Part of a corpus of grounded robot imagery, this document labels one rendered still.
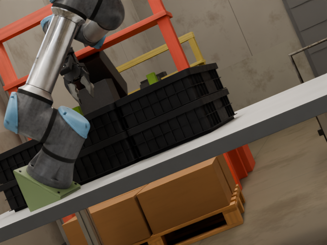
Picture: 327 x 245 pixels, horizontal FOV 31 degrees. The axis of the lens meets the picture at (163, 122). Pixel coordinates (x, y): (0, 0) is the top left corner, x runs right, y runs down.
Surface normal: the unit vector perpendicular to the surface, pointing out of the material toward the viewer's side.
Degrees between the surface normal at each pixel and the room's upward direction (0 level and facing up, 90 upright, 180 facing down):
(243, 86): 90
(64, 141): 109
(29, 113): 97
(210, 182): 90
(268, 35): 90
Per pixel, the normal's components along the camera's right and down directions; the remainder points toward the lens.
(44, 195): -0.22, 0.09
